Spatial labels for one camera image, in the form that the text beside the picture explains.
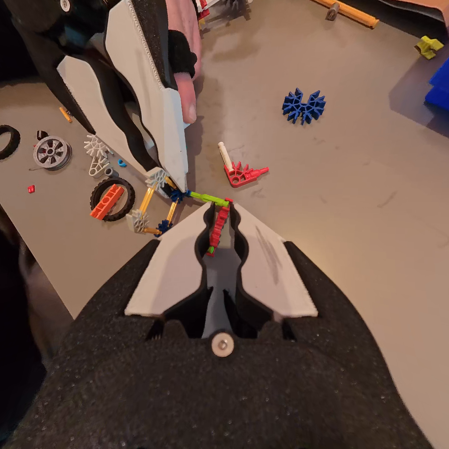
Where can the yellow-green toy connector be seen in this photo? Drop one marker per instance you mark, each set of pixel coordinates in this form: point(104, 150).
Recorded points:
point(428, 47)

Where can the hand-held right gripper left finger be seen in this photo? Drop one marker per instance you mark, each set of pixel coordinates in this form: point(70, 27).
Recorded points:
point(168, 273)

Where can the white snowflake connector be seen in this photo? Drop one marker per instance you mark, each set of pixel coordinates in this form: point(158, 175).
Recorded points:
point(96, 145)

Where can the grey triangular connector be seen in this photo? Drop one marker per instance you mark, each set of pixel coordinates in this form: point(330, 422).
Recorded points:
point(111, 172)

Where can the blue double snowflake connector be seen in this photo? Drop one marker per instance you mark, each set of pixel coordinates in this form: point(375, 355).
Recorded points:
point(301, 105)

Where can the grey toy clip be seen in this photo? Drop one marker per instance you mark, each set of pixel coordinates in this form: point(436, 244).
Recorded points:
point(332, 10)

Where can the blue plastic bin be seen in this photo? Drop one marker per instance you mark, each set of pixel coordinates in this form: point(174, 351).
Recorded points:
point(440, 91)

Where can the grey toy wheel hub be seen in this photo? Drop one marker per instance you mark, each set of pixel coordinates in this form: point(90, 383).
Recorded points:
point(51, 152)

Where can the white toy rod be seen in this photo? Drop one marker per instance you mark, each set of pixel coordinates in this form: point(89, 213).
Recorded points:
point(224, 154)

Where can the person's left hand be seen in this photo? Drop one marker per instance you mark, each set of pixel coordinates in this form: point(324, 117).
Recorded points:
point(186, 98)

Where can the pile of toy parts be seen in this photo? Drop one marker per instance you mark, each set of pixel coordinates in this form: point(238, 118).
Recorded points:
point(210, 10)

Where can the short yellow toy rod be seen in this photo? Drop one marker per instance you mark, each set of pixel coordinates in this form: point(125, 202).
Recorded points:
point(65, 115)

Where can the black toy tyre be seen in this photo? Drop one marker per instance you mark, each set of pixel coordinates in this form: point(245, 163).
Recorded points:
point(15, 138)
point(129, 196)

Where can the long yellow toy rod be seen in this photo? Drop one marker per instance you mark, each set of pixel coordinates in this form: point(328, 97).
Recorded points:
point(357, 15)

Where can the orange toy brick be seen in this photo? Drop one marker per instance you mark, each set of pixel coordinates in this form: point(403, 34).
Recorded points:
point(107, 203)

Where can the small black toy piece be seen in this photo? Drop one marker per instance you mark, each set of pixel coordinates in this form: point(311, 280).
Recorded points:
point(41, 134)

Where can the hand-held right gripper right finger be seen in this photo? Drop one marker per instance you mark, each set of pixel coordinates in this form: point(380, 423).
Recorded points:
point(273, 273)

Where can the multicolour rod and connector assembly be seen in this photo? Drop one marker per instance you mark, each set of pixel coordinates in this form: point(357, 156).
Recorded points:
point(205, 198)

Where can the red toy connector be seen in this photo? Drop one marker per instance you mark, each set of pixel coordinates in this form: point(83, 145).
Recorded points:
point(252, 173)

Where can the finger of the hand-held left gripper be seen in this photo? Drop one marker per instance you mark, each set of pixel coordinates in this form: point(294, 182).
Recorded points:
point(94, 105)
point(154, 115)

